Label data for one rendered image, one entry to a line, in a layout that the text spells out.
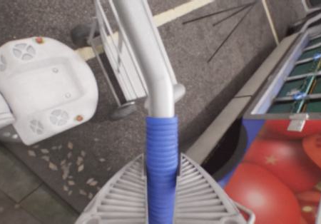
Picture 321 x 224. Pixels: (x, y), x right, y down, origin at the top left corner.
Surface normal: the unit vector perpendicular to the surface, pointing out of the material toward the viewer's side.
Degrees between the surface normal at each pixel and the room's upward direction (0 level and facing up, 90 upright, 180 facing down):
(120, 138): 0
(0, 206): 8
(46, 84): 0
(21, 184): 0
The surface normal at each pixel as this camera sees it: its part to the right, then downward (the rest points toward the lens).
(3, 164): 0.48, -0.03
